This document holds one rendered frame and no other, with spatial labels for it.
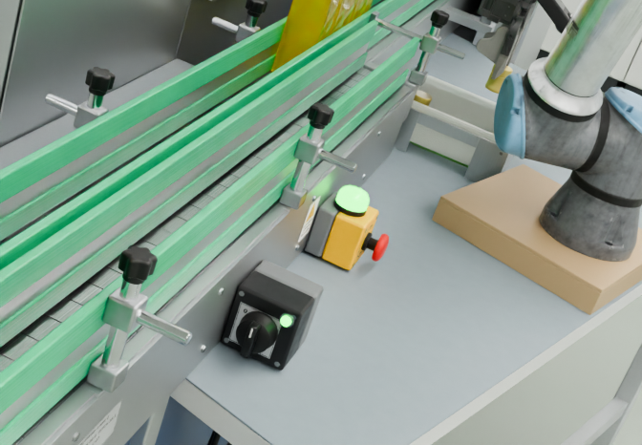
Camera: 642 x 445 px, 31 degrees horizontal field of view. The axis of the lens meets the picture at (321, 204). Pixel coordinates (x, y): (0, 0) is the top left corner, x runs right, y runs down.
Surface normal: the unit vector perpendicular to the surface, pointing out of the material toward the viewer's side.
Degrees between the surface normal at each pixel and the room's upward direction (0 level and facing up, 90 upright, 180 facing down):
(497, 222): 1
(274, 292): 0
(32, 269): 90
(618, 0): 108
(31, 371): 90
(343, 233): 90
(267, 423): 0
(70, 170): 90
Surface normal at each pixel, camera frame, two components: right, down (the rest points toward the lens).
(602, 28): -0.48, 0.54
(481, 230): -0.58, 0.19
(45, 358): 0.90, 0.40
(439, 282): 0.29, -0.86
